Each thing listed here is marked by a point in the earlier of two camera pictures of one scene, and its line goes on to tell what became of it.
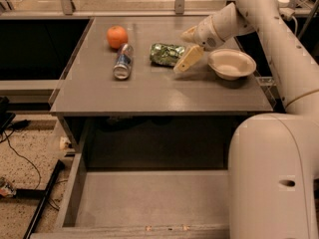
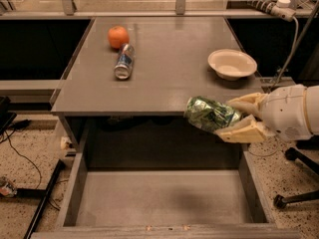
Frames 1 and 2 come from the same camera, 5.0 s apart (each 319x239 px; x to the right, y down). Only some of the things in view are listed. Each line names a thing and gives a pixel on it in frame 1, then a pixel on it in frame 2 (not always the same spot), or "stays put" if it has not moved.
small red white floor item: x=7 y=189 stays put
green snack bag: x=165 y=54 to x=208 y=115
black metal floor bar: x=40 y=193 stays put
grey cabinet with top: x=121 y=93 stays put
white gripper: x=204 y=35 to x=285 y=112
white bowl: x=231 y=64 stays put
